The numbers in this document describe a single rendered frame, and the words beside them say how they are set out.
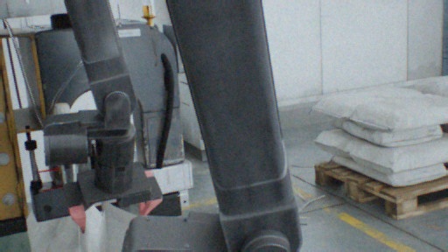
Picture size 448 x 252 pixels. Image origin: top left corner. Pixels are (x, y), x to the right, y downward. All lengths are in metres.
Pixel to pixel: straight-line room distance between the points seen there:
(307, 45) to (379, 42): 0.81
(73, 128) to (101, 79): 0.08
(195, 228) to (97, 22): 0.40
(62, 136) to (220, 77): 0.53
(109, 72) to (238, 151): 0.45
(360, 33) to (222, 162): 5.90
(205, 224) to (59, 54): 0.64
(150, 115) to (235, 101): 0.77
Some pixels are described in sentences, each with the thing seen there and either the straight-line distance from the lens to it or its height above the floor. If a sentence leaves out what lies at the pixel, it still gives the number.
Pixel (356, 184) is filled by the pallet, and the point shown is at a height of 0.12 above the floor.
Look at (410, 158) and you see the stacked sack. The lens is 3.71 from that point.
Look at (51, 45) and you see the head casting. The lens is 1.10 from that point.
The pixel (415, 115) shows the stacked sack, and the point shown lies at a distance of 3.68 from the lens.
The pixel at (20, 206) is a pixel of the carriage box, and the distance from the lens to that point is 1.15.
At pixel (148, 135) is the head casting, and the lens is 1.16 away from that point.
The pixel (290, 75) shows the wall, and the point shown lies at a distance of 5.93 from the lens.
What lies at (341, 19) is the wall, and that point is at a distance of 6.18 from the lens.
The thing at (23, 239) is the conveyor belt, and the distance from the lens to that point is 2.88.
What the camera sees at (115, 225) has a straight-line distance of 1.08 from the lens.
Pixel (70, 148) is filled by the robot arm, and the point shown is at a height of 1.19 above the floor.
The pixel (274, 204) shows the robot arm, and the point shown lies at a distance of 0.45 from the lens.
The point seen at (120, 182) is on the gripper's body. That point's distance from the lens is 0.94.
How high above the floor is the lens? 1.40
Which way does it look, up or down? 13 degrees down
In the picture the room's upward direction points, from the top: 4 degrees counter-clockwise
